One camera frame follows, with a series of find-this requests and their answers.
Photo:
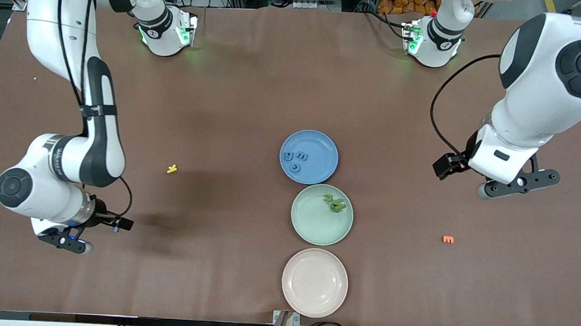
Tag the yellow foam letter k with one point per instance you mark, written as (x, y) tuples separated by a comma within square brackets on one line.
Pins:
[(171, 169)]

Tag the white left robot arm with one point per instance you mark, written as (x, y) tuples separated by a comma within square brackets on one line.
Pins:
[(532, 96)]

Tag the green foam letter N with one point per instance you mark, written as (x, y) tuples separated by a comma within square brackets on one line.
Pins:
[(338, 204)]

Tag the green foam letter B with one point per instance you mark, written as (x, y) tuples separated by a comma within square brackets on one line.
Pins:
[(336, 210)]

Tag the green foam letter u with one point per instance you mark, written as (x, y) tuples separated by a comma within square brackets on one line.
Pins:
[(325, 198)]

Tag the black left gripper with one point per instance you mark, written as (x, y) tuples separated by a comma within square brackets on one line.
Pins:
[(450, 164)]

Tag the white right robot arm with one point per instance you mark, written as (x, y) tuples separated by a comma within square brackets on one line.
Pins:
[(62, 161)]

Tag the green plate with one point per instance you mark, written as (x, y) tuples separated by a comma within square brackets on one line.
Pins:
[(317, 224)]

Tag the orange foam letter E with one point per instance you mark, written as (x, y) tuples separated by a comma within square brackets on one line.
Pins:
[(448, 239)]

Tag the beige plate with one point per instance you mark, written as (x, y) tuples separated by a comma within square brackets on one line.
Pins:
[(314, 283)]

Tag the blue plate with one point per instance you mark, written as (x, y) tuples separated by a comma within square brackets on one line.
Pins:
[(321, 154)]

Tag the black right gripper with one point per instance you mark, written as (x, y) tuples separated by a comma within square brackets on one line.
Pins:
[(102, 213)]

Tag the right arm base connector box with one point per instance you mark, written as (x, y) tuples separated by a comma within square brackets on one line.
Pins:
[(187, 28)]

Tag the blue foam letter E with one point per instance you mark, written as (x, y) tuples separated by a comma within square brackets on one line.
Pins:
[(302, 156)]

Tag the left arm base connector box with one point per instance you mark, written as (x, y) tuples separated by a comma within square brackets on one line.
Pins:
[(411, 37)]

